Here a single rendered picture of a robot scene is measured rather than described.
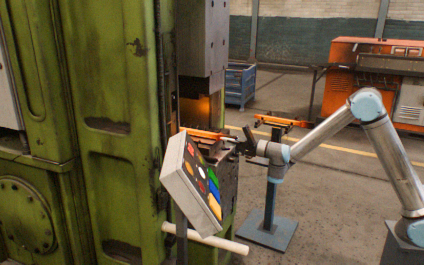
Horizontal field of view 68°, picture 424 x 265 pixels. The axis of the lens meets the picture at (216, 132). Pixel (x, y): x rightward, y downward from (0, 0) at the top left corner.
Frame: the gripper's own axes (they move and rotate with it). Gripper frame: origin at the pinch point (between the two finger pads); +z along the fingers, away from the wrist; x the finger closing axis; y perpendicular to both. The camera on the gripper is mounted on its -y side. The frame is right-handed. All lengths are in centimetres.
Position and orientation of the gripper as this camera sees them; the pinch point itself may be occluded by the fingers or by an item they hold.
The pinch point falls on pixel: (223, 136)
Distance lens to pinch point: 174.1
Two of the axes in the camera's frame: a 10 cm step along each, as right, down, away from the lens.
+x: 3.8, -3.3, 8.6
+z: -9.2, -1.9, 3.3
